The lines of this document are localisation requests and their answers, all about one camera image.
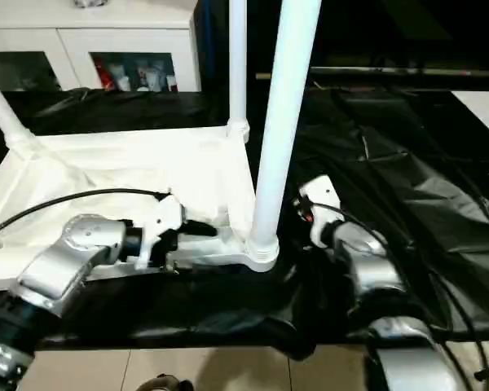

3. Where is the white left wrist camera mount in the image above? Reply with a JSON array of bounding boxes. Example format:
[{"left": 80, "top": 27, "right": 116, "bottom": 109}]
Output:
[{"left": 135, "top": 194, "right": 187, "bottom": 270}]

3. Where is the black table mat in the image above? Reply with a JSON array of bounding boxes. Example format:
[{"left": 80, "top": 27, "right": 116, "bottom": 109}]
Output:
[{"left": 0, "top": 87, "right": 489, "bottom": 362}]

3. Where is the white glass-door cabinet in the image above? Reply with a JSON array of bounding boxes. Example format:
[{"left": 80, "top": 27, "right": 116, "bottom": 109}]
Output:
[{"left": 0, "top": 0, "right": 204, "bottom": 94}]

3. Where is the dark robot foot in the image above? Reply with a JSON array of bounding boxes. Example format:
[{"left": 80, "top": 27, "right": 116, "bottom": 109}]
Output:
[{"left": 140, "top": 373, "right": 196, "bottom": 391}]

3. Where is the white plastic table leg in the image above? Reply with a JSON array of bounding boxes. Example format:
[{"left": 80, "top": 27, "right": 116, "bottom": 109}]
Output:
[
  {"left": 227, "top": 0, "right": 253, "bottom": 143},
  {"left": 244, "top": 0, "right": 324, "bottom": 262},
  {"left": 0, "top": 67, "right": 41, "bottom": 152}
]

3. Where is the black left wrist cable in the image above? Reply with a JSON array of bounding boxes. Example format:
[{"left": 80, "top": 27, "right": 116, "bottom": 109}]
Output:
[{"left": 0, "top": 188, "right": 173, "bottom": 242}]

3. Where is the white plastic table top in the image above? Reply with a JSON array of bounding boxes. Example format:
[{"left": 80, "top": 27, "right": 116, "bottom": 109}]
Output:
[{"left": 0, "top": 121, "right": 281, "bottom": 293}]

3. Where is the white flat board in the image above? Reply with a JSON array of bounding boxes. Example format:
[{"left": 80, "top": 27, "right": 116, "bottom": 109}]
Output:
[{"left": 450, "top": 90, "right": 489, "bottom": 147}]

